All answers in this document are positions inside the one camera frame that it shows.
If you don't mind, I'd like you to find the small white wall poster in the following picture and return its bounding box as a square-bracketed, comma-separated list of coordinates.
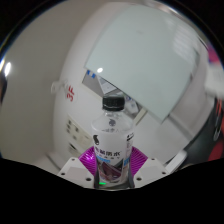
[67, 142, 82, 158]

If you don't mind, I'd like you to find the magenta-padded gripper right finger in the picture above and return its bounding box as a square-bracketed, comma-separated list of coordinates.
[126, 146, 169, 190]

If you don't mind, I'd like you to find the large frosted glass whiteboard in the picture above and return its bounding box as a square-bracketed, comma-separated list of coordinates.
[83, 12, 202, 122]

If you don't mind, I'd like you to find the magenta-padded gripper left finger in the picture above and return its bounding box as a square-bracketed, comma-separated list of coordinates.
[56, 146, 99, 190]

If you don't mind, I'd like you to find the flat white box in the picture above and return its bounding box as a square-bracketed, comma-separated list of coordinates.
[164, 149, 188, 173]

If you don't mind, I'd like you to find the round ceiling light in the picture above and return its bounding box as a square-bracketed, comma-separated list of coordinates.
[2, 61, 13, 78]

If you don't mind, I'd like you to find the red and black power tool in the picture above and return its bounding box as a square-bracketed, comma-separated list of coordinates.
[212, 99, 224, 142]

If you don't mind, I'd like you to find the grey notice board with papers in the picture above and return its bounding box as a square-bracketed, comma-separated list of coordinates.
[81, 69, 148, 125]

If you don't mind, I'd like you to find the clear black-capped water bottle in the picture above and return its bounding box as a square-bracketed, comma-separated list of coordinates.
[91, 95, 136, 185]

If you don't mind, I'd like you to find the large white wall poster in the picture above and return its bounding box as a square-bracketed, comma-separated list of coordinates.
[66, 114, 90, 142]

